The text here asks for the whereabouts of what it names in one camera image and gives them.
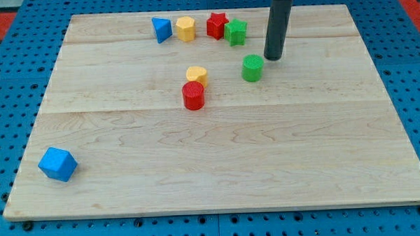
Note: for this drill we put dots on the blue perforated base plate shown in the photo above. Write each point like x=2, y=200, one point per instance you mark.
x=28, y=49

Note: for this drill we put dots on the wooden board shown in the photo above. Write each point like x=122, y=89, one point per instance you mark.
x=317, y=131

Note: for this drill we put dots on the red cylinder block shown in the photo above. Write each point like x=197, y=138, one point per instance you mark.
x=193, y=95

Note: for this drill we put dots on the yellow hexagon block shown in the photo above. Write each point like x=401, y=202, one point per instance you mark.
x=186, y=30

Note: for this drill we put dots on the blue triangle block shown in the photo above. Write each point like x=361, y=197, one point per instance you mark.
x=163, y=29

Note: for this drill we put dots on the green star block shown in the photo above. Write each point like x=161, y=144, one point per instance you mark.
x=235, y=32

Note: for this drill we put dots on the blue cube block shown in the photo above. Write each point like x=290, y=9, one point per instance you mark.
x=58, y=164

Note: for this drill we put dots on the green cylinder block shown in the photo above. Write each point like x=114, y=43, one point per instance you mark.
x=252, y=68

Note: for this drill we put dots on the red star block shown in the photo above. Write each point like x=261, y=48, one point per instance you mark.
x=215, y=25

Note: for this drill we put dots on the yellow heart block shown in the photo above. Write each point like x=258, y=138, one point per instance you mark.
x=199, y=74

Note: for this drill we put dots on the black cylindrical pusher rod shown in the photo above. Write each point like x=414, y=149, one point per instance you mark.
x=277, y=26

